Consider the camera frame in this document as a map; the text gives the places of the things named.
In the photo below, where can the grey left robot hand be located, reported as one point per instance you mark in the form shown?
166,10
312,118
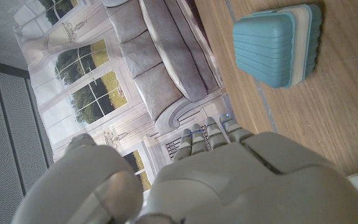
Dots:
244,186

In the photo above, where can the teal soap box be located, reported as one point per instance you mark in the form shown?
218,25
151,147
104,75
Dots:
266,46

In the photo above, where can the printed living room backdrop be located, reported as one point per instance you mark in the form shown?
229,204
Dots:
154,62

